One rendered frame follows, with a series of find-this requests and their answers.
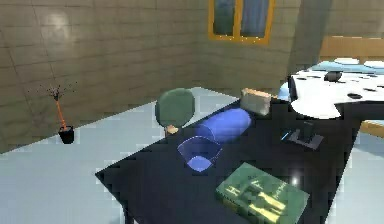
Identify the yellow framed window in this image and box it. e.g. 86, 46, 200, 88
207, 0, 277, 46

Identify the blue cylinder cushion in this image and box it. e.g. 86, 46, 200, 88
196, 107, 252, 144

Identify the black potted plant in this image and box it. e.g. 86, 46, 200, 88
28, 80, 79, 145

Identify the dark grey round object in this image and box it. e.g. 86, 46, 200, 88
323, 70, 343, 83

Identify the green book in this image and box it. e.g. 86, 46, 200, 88
215, 162, 311, 224

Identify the green round chair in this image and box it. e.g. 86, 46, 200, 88
154, 87, 196, 136

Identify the black table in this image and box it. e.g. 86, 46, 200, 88
94, 96, 384, 224

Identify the white pillow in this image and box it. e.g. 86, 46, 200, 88
363, 60, 384, 69
333, 57, 361, 66

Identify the tan box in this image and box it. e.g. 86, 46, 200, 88
240, 87, 273, 117

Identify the blue glass bowl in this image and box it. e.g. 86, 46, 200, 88
176, 135, 223, 173

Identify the wooden bed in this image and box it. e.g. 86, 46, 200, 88
277, 35, 384, 139

